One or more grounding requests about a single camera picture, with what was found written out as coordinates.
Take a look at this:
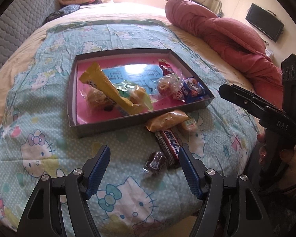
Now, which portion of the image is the dark patterned pillow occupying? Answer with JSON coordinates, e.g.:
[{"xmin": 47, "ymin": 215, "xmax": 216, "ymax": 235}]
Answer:
[{"xmin": 44, "ymin": 4, "xmax": 80, "ymax": 24}]

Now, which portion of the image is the person's right hand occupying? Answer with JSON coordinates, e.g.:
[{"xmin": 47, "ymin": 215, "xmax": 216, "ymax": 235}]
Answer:
[{"xmin": 258, "ymin": 133, "xmax": 296, "ymax": 195}]

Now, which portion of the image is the orange snack packet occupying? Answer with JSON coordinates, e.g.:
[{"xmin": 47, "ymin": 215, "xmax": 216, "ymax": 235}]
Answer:
[{"xmin": 145, "ymin": 111, "xmax": 190, "ymax": 132}]

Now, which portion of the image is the round cake with green label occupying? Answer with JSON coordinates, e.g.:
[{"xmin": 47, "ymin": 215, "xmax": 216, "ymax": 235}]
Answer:
[{"xmin": 179, "ymin": 117, "xmax": 199, "ymax": 134}]

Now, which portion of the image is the black television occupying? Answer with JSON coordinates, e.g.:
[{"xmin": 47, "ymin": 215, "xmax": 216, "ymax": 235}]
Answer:
[{"xmin": 245, "ymin": 3, "xmax": 285, "ymax": 42}]

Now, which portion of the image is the red quilt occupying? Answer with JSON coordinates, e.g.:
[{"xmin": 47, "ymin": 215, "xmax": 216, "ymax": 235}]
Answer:
[{"xmin": 165, "ymin": 0, "xmax": 284, "ymax": 94}]

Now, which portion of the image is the small green snack packet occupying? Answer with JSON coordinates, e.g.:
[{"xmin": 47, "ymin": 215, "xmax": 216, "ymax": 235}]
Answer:
[{"xmin": 115, "ymin": 85, "xmax": 136, "ymax": 98}]

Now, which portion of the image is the long yellow snack packet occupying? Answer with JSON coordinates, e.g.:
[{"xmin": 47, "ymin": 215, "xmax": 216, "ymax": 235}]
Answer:
[{"xmin": 79, "ymin": 62, "xmax": 145, "ymax": 115}]

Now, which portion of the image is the long red snack packet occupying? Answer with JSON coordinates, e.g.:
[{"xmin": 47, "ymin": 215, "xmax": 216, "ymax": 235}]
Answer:
[{"xmin": 158, "ymin": 59, "xmax": 188, "ymax": 102}]

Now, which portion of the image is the cartoon cat printed blanket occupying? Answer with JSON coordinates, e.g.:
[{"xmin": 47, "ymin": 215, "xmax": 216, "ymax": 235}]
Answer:
[{"xmin": 0, "ymin": 20, "xmax": 259, "ymax": 235}]

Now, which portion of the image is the grey quilted headboard cover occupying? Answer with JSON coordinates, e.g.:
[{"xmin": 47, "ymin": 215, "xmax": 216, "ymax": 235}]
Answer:
[{"xmin": 0, "ymin": 0, "xmax": 61, "ymax": 66}]

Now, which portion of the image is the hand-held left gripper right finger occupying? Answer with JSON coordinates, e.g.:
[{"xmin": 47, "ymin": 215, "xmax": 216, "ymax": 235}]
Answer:
[{"xmin": 178, "ymin": 146, "xmax": 272, "ymax": 237}]

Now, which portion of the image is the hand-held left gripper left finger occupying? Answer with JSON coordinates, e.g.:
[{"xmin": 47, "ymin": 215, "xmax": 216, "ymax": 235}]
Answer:
[{"xmin": 16, "ymin": 145, "xmax": 111, "ymax": 237}]

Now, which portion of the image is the grey shallow cardboard box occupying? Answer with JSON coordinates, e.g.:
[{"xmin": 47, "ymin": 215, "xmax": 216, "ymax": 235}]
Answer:
[{"xmin": 67, "ymin": 48, "xmax": 215, "ymax": 139}]

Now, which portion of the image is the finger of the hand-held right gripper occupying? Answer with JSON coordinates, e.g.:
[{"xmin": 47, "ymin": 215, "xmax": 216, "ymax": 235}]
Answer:
[
  {"xmin": 218, "ymin": 84, "xmax": 284, "ymax": 111},
  {"xmin": 227, "ymin": 96, "xmax": 283, "ymax": 120}
]

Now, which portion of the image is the pink book with blue label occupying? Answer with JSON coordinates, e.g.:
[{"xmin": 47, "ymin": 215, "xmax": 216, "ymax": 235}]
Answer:
[{"xmin": 75, "ymin": 54, "xmax": 208, "ymax": 124}]

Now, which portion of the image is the black chocolate bar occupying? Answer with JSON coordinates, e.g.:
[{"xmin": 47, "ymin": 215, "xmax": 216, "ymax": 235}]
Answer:
[{"xmin": 155, "ymin": 128, "xmax": 185, "ymax": 169}]

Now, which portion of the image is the small yellow snack packet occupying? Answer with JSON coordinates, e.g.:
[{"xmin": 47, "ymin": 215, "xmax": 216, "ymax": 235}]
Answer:
[{"xmin": 129, "ymin": 85, "xmax": 155, "ymax": 111}]

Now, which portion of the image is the clear-wrapped round pastry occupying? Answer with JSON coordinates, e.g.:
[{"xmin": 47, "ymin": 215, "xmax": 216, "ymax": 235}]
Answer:
[
  {"xmin": 82, "ymin": 89, "xmax": 114, "ymax": 110},
  {"xmin": 155, "ymin": 75, "xmax": 182, "ymax": 97}
]

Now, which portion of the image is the dark blue cookie packet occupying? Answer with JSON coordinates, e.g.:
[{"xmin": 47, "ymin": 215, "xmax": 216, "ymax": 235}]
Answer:
[{"xmin": 180, "ymin": 78, "xmax": 208, "ymax": 103}]

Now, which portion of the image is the small dark wrapped chocolate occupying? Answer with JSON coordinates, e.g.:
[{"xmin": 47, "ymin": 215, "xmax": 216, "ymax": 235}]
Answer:
[{"xmin": 142, "ymin": 150, "xmax": 167, "ymax": 176}]

